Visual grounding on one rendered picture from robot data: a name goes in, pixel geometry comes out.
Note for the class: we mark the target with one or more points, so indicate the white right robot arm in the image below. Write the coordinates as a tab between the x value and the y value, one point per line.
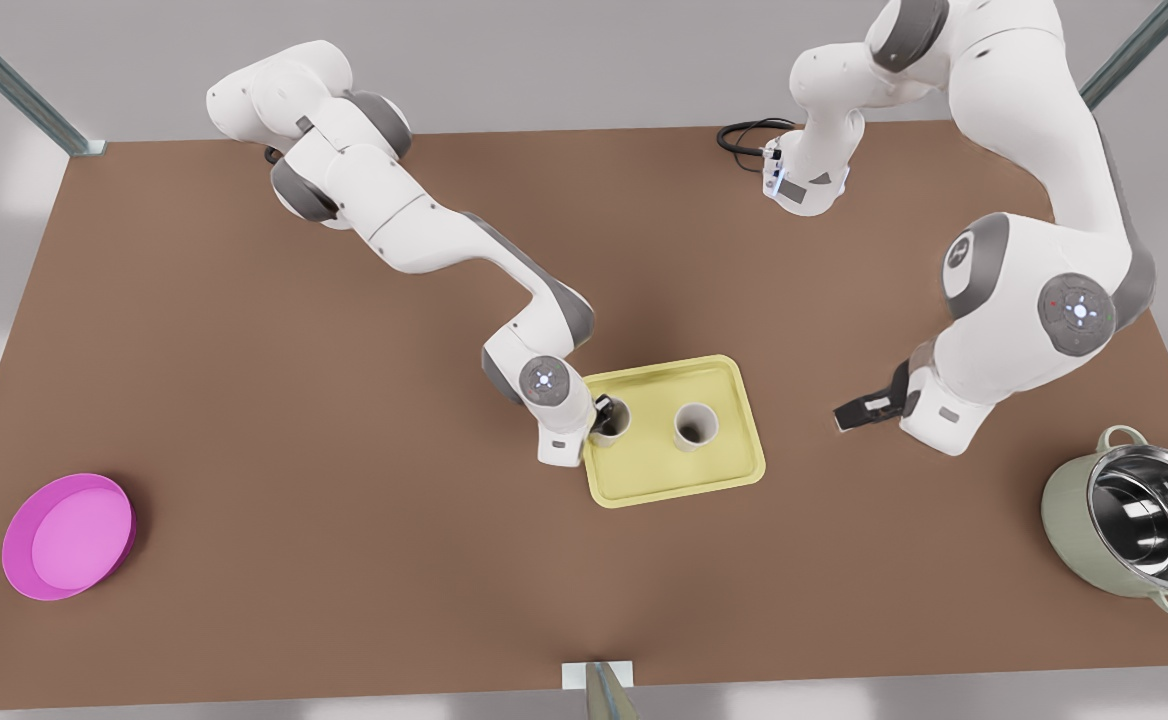
414	225

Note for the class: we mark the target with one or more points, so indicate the pink round bowl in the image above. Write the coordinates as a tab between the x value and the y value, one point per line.
69	540

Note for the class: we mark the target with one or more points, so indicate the white IKEA cup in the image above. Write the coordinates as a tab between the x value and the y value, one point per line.
694	428
616	424

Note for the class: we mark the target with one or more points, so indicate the yellow rectangular tray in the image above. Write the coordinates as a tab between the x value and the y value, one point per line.
674	475

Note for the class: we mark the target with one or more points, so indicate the green steel pot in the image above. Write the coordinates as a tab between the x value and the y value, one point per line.
1134	530

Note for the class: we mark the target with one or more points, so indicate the silver frame post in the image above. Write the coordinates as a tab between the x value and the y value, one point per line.
14	80
1134	50
604	690

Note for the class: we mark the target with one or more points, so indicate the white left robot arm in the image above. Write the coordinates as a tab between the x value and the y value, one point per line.
1034	300

